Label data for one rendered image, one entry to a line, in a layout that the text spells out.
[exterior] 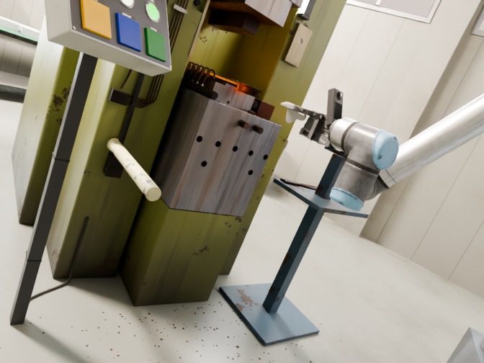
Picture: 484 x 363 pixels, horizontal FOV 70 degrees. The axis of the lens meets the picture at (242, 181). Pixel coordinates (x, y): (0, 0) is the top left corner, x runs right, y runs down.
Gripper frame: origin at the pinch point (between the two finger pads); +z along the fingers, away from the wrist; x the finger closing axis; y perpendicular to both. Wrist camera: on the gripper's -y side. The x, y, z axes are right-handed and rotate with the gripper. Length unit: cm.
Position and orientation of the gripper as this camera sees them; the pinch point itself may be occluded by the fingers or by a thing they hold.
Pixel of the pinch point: (297, 108)
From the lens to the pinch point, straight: 116.7
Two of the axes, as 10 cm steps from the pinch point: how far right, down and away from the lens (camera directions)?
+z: -5.3, -4.0, 7.4
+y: -3.7, 9.0, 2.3
